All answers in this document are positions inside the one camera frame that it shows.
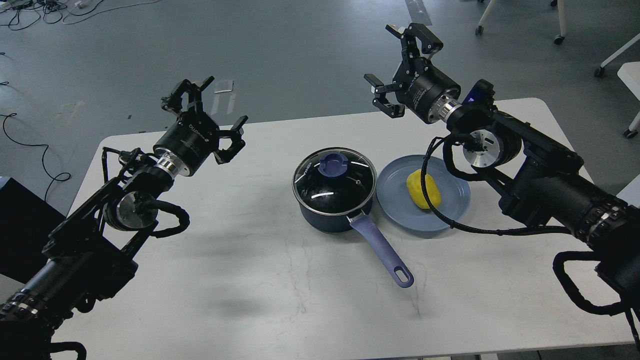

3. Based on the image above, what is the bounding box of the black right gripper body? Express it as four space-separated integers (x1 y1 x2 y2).
395 57 461 125

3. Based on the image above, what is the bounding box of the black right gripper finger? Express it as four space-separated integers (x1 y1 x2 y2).
385 22 444 68
363 73 406 119

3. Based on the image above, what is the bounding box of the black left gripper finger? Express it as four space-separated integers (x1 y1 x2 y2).
160 76 215 119
213 115 249 165

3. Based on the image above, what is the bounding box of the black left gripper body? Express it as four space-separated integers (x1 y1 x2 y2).
153 112 220 177

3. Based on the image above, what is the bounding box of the glass pot lid blue knob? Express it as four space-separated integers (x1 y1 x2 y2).
293 147 378 214

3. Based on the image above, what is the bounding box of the yellow potato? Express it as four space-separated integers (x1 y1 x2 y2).
406 169 443 210

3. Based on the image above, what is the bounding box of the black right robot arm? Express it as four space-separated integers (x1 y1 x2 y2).
364 22 640 344

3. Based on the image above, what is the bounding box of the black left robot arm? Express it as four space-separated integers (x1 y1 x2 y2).
1 76 248 360

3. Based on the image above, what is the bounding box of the blue round plate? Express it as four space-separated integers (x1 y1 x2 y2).
376 154 471 233

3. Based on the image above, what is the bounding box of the white chair leg with caster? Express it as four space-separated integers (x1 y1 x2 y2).
475 0 568 46

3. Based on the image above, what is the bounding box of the white table leg right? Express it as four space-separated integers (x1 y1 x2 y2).
594 32 640 139

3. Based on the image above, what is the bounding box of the black box at left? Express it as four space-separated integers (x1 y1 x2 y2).
0 177 66 284

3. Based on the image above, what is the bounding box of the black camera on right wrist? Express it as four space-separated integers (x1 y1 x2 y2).
462 79 495 106

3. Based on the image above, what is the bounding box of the dark blue saucepan purple handle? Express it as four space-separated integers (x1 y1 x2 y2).
292 146 415 289

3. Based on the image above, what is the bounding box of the black floor cable left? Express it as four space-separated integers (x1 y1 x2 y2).
0 112 72 202

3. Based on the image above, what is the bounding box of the tangled cables top left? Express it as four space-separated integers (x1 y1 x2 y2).
0 0 161 32

